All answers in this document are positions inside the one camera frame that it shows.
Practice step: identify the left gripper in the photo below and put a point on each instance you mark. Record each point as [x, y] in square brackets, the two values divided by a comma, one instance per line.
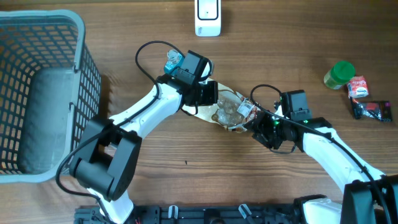
[212, 96]

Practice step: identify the blue mouthwash bottle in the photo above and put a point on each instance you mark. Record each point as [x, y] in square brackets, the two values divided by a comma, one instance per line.
[174, 60]

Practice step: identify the red tissue pack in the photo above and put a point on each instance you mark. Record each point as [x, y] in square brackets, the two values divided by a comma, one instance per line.
[357, 87]

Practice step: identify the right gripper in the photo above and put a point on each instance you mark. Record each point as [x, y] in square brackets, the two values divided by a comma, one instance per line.
[259, 127]

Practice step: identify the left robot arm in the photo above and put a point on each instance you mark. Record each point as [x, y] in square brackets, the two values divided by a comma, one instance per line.
[105, 161]

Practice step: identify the black red packaged item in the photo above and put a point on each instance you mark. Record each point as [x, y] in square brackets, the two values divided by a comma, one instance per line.
[379, 110]

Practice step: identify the green lid jar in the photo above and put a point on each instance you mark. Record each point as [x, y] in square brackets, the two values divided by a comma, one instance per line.
[340, 74]

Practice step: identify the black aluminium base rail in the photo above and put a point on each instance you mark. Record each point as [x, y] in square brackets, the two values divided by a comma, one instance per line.
[244, 213]

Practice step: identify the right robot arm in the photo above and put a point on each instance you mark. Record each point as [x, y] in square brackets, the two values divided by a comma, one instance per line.
[369, 195]

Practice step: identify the grey plastic shopping basket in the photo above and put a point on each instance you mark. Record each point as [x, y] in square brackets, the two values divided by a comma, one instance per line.
[50, 89]

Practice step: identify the beige plastic pouch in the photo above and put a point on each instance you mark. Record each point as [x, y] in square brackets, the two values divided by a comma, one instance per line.
[232, 110]

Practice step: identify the white barcode scanner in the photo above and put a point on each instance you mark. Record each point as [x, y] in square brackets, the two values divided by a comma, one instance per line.
[207, 18]

